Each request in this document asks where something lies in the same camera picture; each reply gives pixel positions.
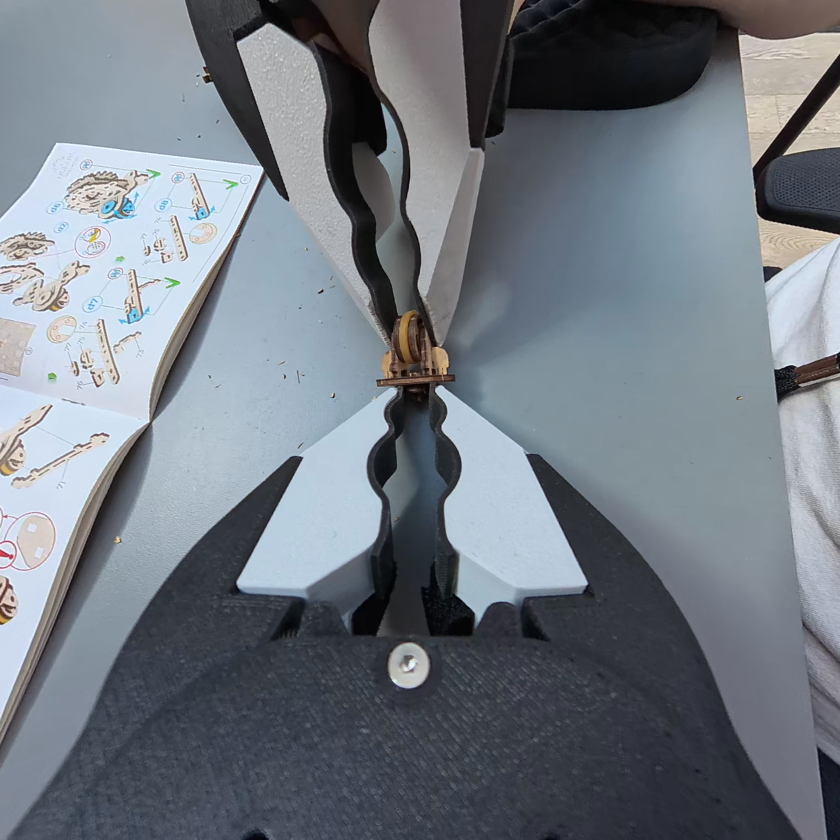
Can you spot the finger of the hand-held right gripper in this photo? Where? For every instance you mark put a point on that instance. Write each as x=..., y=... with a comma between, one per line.
x=295, y=131
x=439, y=131

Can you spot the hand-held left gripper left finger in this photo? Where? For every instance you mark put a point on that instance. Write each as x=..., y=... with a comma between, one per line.
x=315, y=525

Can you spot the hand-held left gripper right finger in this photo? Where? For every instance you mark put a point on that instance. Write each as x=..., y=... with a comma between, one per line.
x=512, y=525

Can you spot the wooden wheel puzzle assembly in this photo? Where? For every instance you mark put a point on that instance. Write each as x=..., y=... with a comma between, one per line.
x=412, y=358

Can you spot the person's right forearm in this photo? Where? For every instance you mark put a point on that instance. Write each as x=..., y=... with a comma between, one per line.
x=787, y=13

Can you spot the grey desk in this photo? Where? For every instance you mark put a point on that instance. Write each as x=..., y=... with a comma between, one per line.
x=590, y=262

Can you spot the illustrated instruction booklet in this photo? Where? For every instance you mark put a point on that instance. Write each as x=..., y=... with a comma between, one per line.
x=98, y=295

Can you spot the white shirt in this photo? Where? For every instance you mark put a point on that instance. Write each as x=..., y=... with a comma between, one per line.
x=814, y=525

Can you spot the black office chair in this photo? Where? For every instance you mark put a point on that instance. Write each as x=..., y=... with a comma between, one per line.
x=807, y=190

